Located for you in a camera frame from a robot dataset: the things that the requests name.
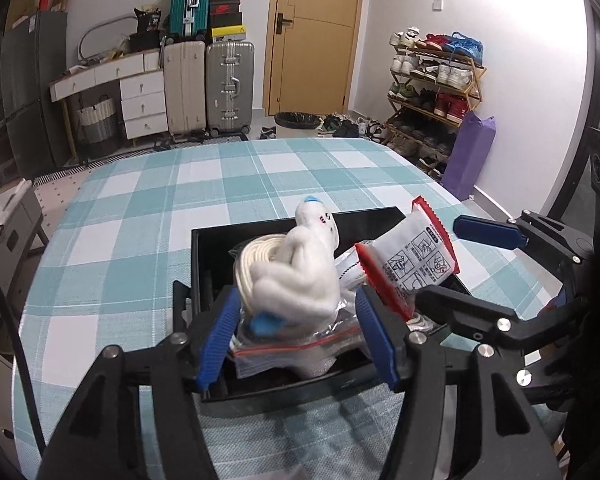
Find grey laundry basket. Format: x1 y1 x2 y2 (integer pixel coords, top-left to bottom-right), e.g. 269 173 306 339
76 97 120 147

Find black trash bin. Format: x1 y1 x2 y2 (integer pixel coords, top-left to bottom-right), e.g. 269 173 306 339
274 111 322 131

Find grey curved tube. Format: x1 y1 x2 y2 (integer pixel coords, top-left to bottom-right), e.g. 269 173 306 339
77 15 136 63

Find pile of assorted shoes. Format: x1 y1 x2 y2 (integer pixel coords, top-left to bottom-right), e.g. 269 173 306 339
320 112 396 141

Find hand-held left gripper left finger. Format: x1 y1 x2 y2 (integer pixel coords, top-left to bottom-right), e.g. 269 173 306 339
37 285 243 480

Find silver suitcase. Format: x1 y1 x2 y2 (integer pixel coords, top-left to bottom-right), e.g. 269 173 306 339
205 41 256 136

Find red white illustrated packet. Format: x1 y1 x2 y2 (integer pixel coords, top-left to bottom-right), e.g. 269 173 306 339
355 196 460 322

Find black bag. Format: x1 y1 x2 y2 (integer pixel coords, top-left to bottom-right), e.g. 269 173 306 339
129 5 163 53

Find teal checkered tablecloth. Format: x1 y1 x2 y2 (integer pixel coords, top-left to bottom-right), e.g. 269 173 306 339
12 137 571 480

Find teal suitcase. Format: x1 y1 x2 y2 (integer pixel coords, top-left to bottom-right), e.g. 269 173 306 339
169 0 213 38

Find white desk with drawers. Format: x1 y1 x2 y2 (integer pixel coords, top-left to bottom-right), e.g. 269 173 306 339
49 50 170 158

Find black cable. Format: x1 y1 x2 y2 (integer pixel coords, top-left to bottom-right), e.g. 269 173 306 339
0 252 48 461

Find wooden door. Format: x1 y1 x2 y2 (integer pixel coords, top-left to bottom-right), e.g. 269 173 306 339
262 0 368 118

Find beige suitcase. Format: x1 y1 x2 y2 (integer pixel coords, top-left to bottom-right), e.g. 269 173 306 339
161 39 207 136

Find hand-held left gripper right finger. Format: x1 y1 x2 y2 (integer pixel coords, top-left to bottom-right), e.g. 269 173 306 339
355 285 564 480

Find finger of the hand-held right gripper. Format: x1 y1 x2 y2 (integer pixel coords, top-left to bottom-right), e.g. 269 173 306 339
415 284 589 352
452 210 596 281

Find dark grey wardrobe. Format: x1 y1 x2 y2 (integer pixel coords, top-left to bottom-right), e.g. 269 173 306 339
0 10 71 181

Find black storage box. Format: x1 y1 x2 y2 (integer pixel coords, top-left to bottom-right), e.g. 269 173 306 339
190 206 473 403

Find white rope coil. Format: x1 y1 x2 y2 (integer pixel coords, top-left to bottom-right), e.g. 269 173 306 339
234 234 291 321

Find white sock with blue trim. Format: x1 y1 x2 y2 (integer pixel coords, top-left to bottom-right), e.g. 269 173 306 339
252 195 342 381

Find purple bag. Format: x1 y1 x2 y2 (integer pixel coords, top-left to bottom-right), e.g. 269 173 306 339
440 111 497 202

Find wooden shoe rack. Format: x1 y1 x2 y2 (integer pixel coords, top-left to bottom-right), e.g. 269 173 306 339
385 30 487 171

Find clear zip bag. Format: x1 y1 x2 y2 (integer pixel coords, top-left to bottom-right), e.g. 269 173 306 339
230 305 376 381

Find grey side cabinet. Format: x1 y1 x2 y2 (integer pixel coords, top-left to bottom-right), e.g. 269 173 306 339
0 177 48 301

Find yellow black shoe box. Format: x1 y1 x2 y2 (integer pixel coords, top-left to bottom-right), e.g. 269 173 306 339
211 26 247 43

